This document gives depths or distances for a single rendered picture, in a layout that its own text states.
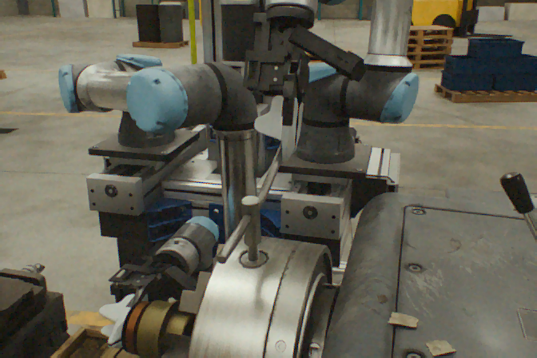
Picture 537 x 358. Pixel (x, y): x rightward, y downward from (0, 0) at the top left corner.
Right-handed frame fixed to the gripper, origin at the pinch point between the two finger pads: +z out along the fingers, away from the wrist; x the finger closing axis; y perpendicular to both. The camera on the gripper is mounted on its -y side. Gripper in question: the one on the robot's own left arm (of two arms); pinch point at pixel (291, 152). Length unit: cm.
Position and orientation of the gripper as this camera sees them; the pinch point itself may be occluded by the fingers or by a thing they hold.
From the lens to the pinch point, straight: 73.2
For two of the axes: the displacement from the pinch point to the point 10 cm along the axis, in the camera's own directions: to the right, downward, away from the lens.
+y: -9.6, -0.9, 2.6
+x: -2.6, -0.4, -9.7
